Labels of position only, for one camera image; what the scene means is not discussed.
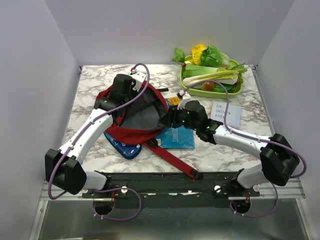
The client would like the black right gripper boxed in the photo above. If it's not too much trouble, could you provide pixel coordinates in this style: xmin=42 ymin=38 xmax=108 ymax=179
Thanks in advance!
xmin=158 ymin=103 xmax=199 ymax=132

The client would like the orange treehouse storybook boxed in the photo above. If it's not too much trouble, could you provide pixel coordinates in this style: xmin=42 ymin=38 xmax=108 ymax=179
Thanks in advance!
xmin=165 ymin=96 xmax=180 ymax=107

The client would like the blue paperback book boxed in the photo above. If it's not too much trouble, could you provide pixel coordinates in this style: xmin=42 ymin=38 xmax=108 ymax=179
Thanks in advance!
xmin=155 ymin=126 xmax=195 ymax=149

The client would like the red student backpack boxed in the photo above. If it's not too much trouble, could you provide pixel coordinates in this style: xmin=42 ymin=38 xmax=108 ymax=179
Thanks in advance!
xmin=105 ymin=85 xmax=203 ymax=180

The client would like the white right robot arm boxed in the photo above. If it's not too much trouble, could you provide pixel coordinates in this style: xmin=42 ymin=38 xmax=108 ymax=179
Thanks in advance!
xmin=159 ymin=100 xmax=300 ymax=196

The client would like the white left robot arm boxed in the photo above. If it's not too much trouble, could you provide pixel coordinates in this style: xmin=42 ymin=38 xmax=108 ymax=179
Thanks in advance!
xmin=44 ymin=72 xmax=150 ymax=200

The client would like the flower cover Designer Fate book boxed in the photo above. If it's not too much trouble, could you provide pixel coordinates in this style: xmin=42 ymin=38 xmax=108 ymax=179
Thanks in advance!
xmin=209 ymin=101 xmax=243 ymax=130

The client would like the brown mushroom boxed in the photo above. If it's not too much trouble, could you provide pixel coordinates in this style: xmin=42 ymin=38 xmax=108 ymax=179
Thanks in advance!
xmin=201 ymin=81 xmax=215 ymax=92

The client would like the green white leek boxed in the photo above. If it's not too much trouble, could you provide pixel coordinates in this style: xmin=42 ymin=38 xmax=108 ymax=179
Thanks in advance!
xmin=182 ymin=70 xmax=239 ymax=87

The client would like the blue shark pencil case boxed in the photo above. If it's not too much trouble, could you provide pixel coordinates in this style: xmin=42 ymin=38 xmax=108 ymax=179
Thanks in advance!
xmin=103 ymin=131 xmax=142 ymax=160

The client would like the green leaf sprig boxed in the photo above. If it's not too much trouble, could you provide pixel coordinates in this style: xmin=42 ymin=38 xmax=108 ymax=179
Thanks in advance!
xmin=171 ymin=47 xmax=186 ymax=64

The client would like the green lettuce head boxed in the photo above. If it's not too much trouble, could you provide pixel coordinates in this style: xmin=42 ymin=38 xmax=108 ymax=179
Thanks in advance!
xmin=200 ymin=45 xmax=230 ymax=69

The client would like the yellow artificial flower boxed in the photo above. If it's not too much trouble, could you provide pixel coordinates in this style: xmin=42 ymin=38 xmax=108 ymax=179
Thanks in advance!
xmin=188 ymin=44 xmax=207 ymax=65

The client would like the green plastic tray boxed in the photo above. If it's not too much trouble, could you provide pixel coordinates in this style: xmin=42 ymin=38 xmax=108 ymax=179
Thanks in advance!
xmin=179 ymin=55 xmax=247 ymax=99

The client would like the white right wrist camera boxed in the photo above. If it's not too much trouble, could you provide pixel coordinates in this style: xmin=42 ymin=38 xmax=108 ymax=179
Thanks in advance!
xmin=177 ymin=90 xmax=192 ymax=110

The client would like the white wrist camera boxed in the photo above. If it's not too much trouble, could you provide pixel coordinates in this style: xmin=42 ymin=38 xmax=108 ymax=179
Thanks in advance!
xmin=177 ymin=90 xmax=192 ymax=110
xmin=130 ymin=69 xmax=147 ymax=92

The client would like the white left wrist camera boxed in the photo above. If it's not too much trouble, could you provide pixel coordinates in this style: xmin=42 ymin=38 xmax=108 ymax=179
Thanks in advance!
xmin=130 ymin=69 xmax=147 ymax=92

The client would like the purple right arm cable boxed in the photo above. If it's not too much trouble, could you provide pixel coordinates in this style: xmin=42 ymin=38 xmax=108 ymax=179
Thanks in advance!
xmin=179 ymin=79 xmax=308 ymax=219

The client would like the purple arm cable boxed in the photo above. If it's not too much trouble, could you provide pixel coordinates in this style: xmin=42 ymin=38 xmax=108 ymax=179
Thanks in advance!
xmin=179 ymin=79 xmax=308 ymax=219
xmin=47 ymin=62 xmax=151 ymax=222

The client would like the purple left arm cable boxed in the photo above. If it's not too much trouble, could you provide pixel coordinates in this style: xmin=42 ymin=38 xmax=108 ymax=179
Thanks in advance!
xmin=47 ymin=62 xmax=151 ymax=222

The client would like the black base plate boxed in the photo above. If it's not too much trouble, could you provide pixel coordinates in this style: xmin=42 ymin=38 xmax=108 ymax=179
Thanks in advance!
xmin=82 ymin=172 xmax=262 ymax=213

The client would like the aluminium rail frame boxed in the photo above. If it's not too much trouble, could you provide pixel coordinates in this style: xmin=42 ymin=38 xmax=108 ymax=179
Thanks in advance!
xmin=29 ymin=173 xmax=315 ymax=240

